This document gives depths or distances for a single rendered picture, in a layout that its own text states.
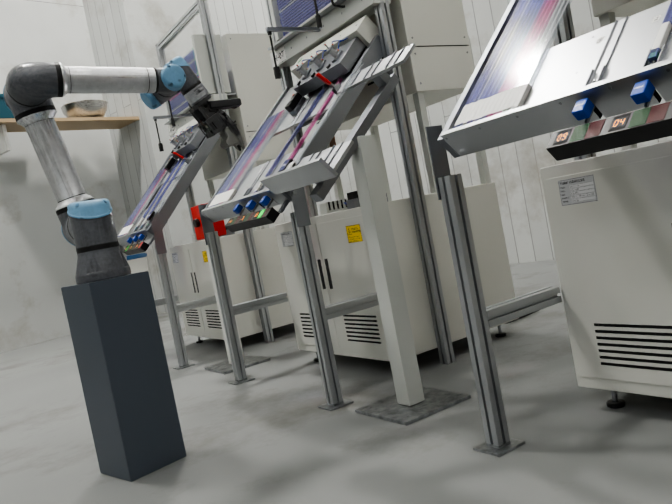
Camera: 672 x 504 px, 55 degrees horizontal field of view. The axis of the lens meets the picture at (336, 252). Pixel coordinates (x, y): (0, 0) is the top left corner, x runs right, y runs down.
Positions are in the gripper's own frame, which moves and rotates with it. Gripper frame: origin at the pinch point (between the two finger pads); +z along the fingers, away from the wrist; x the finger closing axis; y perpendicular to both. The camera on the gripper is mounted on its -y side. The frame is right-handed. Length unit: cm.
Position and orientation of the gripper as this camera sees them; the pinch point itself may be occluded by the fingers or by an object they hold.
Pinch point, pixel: (241, 145)
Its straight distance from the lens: 229.2
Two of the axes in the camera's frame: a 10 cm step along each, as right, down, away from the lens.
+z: 5.6, 7.7, 3.0
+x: 5.3, -0.6, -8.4
